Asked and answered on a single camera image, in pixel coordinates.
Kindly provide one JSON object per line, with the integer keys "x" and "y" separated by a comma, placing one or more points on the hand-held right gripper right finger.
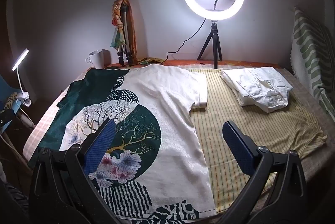
{"x": 236, "y": 146}

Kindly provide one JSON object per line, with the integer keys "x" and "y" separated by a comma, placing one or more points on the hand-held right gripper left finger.
{"x": 98, "y": 150}

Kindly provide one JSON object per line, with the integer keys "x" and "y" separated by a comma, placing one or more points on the white green tree-print shirt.
{"x": 170, "y": 108}

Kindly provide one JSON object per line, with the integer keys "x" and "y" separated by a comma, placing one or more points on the leopard print cloth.
{"x": 10, "y": 102}

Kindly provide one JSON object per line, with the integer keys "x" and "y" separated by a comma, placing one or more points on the yellow striped cloth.
{"x": 235, "y": 116}

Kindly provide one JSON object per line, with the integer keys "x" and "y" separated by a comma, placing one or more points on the pale checked bedsheet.
{"x": 39, "y": 132}

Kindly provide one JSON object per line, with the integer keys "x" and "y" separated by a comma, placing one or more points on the white clip lamp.
{"x": 21, "y": 77}

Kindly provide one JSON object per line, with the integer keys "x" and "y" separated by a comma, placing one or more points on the folded white pants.
{"x": 261, "y": 90}

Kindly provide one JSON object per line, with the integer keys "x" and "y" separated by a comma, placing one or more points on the person's dark clothing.
{"x": 10, "y": 200}

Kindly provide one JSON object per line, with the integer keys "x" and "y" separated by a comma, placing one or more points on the orange leaf-print sheet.
{"x": 235, "y": 63}

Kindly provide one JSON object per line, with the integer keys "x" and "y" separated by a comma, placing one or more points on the white mug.
{"x": 100, "y": 59}

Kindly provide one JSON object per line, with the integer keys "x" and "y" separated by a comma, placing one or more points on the green yellow printed cloth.
{"x": 150, "y": 61}

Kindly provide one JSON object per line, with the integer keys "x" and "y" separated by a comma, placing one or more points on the black mini tripod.
{"x": 216, "y": 40}

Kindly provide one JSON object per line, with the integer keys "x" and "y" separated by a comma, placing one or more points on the folded tripod with scarf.
{"x": 117, "y": 35}

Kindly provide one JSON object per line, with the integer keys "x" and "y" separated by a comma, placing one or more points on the green striped white pillow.
{"x": 308, "y": 51}

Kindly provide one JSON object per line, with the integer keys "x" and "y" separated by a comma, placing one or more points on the folded silver tripod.
{"x": 125, "y": 25}

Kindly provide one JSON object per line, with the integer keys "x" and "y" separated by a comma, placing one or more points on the black gooseneck phone holder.
{"x": 217, "y": 1}

